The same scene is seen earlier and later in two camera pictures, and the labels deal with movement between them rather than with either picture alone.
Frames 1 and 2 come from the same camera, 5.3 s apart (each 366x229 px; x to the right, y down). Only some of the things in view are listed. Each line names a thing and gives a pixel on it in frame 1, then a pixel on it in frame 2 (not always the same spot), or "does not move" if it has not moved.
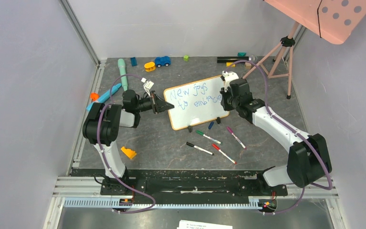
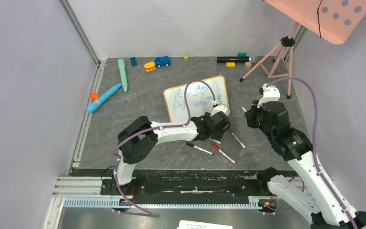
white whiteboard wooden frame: (195, 102) does not move
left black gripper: (160, 105) → (218, 135)
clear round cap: (253, 58) does not move
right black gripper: (226, 100) → (252, 114)
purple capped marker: (240, 142) does not move
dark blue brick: (134, 61) does not move
